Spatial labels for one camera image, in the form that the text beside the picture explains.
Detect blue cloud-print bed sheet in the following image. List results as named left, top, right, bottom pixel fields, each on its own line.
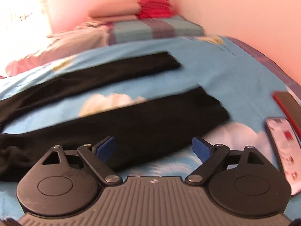
left=0, top=35, right=301, bottom=224

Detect red-edged dark phone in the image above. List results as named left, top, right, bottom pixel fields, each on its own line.
left=272, top=91, right=301, bottom=135

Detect pink floral quilt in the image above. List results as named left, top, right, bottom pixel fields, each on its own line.
left=0, top=21, right=113, bottom=79

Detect blue folded blanket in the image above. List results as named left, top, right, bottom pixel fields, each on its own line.
left=109, top=15, right=204, bottom=45

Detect red cloth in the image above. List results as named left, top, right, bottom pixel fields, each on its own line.
left=136, top=0, right=175, bottom=20

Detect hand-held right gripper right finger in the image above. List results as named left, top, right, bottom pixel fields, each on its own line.
left=185, top=137, right=265, bottom=185

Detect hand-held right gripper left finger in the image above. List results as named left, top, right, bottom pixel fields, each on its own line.
left=42, top=136, right=122, bottom=184

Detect black pants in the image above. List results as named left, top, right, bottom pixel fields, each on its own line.
left=0, top=51, right=230, bottom=183

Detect lit smartphone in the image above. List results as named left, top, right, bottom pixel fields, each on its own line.
left=265, top=117, right=301, bottom=196

